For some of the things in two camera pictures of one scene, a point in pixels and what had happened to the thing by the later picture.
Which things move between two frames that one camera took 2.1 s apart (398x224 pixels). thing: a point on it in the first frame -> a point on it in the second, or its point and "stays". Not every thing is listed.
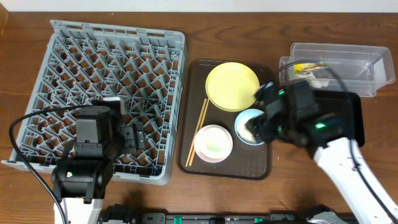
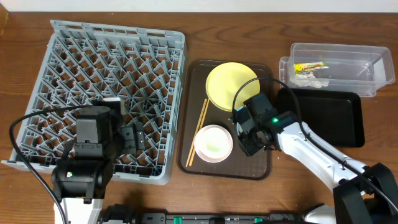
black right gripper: [262, 125] -> [249, 140]
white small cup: [213, 142] stays
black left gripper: [132, 138] stays
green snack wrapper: [300, 68] stays
